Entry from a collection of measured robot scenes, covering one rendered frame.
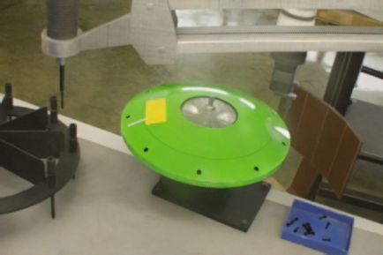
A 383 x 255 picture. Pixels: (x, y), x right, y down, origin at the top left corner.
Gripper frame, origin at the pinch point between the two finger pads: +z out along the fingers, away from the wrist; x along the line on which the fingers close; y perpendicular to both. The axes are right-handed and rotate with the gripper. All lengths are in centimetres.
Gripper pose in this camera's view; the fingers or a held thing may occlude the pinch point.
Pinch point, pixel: (285, 112)
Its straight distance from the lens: 112.4
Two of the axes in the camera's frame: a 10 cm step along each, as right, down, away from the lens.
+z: -1.4, 8.1, 5.7
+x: -2.3, 5.3, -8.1
